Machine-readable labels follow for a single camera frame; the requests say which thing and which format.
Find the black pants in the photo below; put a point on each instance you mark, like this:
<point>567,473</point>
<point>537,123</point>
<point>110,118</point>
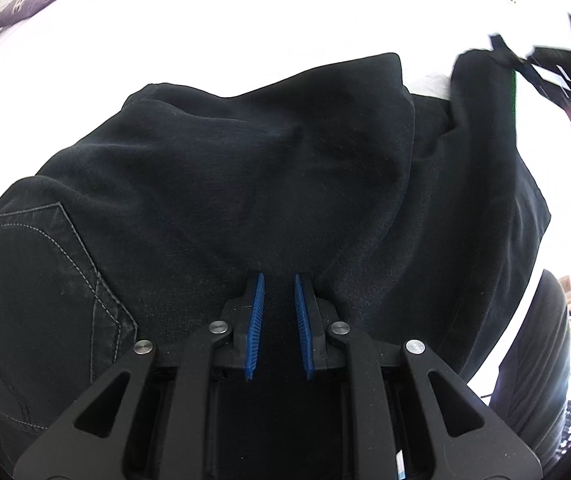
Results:
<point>245,175</point>

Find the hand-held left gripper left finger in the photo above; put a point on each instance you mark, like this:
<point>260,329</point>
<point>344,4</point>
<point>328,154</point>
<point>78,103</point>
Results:
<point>255,321</point>

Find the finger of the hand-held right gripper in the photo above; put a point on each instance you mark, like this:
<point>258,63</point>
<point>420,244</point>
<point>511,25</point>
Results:
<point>511,59</point>

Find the person's grey trouser leg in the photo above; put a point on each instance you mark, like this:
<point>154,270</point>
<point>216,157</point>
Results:
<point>535,370</point>

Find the white bed sheet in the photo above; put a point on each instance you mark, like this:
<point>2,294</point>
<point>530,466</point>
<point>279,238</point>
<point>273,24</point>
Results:
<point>275,25</point>

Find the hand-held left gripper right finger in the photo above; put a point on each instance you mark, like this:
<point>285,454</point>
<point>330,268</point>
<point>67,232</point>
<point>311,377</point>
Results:
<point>303,325</point>

